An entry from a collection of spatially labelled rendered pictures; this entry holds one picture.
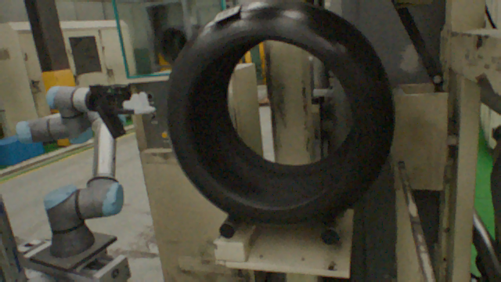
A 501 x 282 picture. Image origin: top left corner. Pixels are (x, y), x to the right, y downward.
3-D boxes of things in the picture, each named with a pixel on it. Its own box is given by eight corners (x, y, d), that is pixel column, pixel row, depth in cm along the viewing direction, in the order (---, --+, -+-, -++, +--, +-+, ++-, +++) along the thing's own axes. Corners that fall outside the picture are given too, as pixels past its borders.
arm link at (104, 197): (84, 225, 140) (94, 114, 171) (126, 219, 141) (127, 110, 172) (73, 212, 130) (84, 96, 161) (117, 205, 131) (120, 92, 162)
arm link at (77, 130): (63, 137, 130) (52, 109, 125) (95, 132, 132) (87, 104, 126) (56, 149, 124) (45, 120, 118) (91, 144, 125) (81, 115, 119)
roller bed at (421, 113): (389, 168, 135) (388, 85, 127) (434, 168, 131) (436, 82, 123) (392, 190, 117) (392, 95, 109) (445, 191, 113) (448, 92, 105)
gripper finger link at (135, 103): (147, 95, 107) (120, 93, 110) (149, 116, 109) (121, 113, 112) (153, 94, 110) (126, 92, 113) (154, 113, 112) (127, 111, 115)
